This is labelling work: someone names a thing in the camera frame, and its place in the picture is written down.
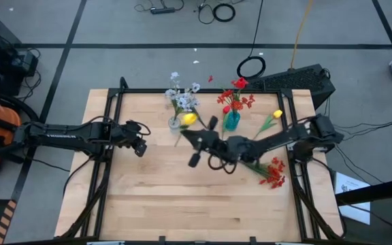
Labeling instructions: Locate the teal textured glass vase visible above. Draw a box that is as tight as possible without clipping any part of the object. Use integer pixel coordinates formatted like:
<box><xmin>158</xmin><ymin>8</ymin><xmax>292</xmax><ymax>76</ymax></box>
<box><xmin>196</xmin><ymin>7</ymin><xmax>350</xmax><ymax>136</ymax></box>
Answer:
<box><xmin>225</xmin><ymin>111</ymin><xmax>242</xmax><ymax>132</ymax></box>

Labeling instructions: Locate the red artificial tulip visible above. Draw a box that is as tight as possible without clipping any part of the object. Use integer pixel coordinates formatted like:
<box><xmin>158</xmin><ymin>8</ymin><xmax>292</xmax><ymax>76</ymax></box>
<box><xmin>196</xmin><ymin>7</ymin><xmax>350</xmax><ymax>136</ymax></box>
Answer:
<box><xmin>220</xmin><ymin>105</ymin><xmax>232</xmax><ymax>140</ymax></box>

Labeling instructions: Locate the clear ribbed glass vase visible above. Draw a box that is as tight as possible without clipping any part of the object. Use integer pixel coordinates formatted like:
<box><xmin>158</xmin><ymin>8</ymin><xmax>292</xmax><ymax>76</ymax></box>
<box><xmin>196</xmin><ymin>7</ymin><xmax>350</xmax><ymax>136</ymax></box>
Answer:
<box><xmin>167</xmin><ymin>116</ymin><xmax>182</xmax><ymax>130</ymax></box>

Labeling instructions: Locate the dense red flower bunch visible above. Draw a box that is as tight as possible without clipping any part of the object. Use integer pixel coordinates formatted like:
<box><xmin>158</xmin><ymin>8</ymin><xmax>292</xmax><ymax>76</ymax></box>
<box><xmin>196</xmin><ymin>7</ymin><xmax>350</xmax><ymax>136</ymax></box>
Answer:
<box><xmin>242</xmin><ymin>156</ymin><xmax>287</xmax><ymax>190</ymax></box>

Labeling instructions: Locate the sparse red flower sprig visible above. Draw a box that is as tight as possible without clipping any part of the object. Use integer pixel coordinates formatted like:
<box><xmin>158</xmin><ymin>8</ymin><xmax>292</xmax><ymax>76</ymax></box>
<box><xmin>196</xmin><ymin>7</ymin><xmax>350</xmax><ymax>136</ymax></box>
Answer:
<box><xmin>207</xmin><ymin>75</ymin><xmax>257</xmax><ymax>115</ymax></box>

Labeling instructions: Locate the small coiled black cable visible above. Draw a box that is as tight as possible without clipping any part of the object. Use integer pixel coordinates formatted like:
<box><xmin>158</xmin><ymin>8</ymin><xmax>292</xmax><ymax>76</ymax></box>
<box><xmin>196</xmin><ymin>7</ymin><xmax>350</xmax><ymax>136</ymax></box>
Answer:
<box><xmin>212</xmin><ymin>3</ymin><xmax>236</xmax><ymax>23</ymax></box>

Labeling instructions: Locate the black power strip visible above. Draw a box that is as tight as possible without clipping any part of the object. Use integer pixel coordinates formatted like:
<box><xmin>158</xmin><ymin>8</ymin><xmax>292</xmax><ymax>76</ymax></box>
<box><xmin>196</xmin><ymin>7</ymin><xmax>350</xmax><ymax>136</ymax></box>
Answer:
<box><xmin>150</xmin><ymin>6</ymin><xmax>176</xmax><ymax>15</ymax></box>

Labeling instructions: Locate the yellow cable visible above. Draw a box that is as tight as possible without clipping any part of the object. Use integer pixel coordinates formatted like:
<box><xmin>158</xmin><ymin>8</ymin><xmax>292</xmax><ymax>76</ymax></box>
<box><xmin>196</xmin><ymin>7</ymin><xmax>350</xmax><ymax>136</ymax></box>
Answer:
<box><xmin>290</xmin><ymin>0</ymin><xmax>315</xmax><ymax>70</ymax></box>

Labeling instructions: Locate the white artificial flower bunch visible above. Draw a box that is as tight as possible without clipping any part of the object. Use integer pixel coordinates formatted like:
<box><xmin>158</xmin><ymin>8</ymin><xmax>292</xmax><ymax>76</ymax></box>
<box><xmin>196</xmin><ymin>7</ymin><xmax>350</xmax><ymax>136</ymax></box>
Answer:
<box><xmin>178</xmin><ymin>81</ymin><xmax>209</xmax><ymax>130</ymax></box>
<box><xmin>164</xmin><ymin>70</ymin><xmax>183</xmax><ymax>125</ymax></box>

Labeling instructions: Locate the yellow artificial tulip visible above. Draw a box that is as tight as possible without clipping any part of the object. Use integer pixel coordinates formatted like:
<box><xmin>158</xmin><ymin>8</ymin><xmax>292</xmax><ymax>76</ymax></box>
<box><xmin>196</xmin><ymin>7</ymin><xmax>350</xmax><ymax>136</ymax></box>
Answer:
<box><xmin>252</xmin><ymin>109</ymin><xmax>284</xmax><ymax>140</ymax></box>
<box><xmin>174</xmin><ymin>112</ymin><xmax>199</xmax><ymax>148</ymax></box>

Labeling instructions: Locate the black vacuum hose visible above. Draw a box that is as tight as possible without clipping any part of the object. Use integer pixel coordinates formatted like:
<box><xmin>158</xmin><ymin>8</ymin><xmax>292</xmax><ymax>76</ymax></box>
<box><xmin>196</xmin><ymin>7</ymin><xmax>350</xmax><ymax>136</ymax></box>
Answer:
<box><xmin>0</xmin><ymin>91</ymin><xmax>40</xmax><ymax>123</ymax></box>

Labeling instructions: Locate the red artificial rose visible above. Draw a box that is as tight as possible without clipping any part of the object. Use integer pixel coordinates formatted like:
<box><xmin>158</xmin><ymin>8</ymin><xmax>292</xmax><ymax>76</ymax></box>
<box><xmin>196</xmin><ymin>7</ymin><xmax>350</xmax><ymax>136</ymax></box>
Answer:
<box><xmin>230</xmin><ymin>77</ymin><xmax>250</xmax><ymax>115</ymax></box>

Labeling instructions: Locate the black barrier bar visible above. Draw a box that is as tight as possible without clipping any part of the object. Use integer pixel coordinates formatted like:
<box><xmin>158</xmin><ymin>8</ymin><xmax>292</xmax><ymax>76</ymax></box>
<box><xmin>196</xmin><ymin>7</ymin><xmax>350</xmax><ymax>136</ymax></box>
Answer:
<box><xmin>334</xmin><ymin>175</ymin><xmax>392</xmax><ymax>206</ymax></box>

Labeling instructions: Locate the white printed paper sheet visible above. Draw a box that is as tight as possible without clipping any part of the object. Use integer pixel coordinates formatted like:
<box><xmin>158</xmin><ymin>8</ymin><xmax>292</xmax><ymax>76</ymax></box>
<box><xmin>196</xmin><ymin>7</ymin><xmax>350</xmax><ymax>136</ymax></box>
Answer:
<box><xmin>333</xmin><ymin>171</ymin><xmax>372</xmax><ymax>226</ymax></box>

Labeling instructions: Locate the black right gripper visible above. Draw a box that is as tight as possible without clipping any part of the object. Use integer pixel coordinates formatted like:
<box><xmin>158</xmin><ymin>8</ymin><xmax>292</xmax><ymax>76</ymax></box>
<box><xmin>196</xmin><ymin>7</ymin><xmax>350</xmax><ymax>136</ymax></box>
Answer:
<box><xmin>180</xmin><ymin>115</ymin><xmax>253</xmax><ymax>168</ymax></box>

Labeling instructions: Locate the black metal table frame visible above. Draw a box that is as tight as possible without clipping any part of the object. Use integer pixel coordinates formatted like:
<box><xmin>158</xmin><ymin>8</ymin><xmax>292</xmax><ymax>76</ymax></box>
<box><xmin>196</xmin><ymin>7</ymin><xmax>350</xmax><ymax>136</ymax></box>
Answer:
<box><xmin>58</xmin><ymin>76</ymin><xmax>346</xmax><ymax>243</ymax></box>

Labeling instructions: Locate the large coiled black cable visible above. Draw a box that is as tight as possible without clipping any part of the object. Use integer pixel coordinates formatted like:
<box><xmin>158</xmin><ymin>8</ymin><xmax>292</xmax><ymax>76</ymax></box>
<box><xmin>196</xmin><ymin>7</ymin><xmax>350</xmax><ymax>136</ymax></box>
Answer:
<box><xmin>235</xmin><ymin>0</ymin><xmax>267</xmax><ymax>80</ymax></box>

